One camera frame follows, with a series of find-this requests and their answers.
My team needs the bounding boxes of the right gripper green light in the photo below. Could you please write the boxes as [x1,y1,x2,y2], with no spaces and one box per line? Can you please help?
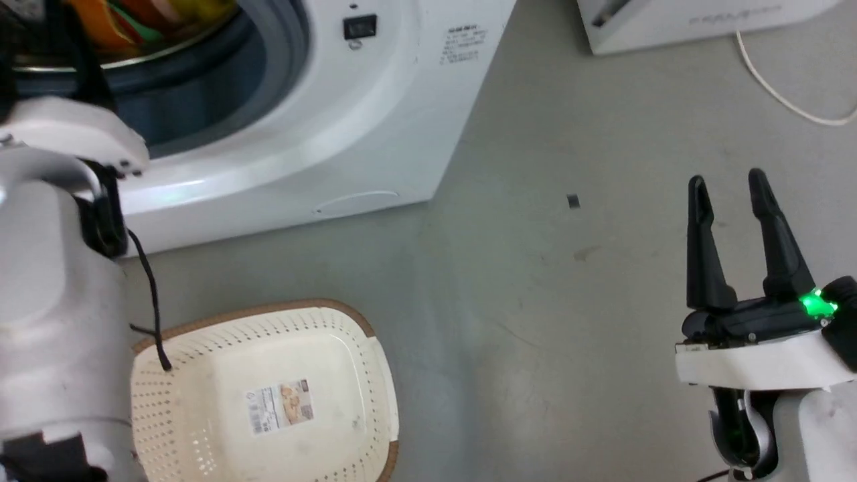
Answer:
[674,168,852,392]

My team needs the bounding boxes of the white front-load washing machine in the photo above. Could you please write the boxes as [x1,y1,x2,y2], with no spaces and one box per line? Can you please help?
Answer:
[0,0,518,257]

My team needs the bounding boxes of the colourful clothes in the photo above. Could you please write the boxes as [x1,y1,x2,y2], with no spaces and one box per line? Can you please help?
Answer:
[64,0,239,56]

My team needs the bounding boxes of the cream perforated laundry basket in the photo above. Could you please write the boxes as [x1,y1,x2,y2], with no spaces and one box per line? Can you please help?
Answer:
[129,299,401,482]

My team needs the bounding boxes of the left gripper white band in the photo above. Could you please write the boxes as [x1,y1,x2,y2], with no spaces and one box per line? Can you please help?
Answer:
[0,0,150,179]

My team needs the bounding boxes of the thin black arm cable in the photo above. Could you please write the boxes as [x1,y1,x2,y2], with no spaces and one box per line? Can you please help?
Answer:
[125,228,173,373]

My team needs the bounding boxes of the black rocker switch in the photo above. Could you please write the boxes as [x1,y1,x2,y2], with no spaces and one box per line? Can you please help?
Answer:
[343,14,378,41]

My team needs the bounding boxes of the white box appliance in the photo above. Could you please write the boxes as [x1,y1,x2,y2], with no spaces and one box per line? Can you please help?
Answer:
[576,0,846,56]

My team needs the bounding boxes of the printed product sticker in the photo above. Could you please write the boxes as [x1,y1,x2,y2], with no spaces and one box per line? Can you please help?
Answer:
[248,378,315,436]

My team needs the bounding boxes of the white power cable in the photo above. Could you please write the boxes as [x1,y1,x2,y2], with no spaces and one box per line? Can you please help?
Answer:
[735,31,857,127]

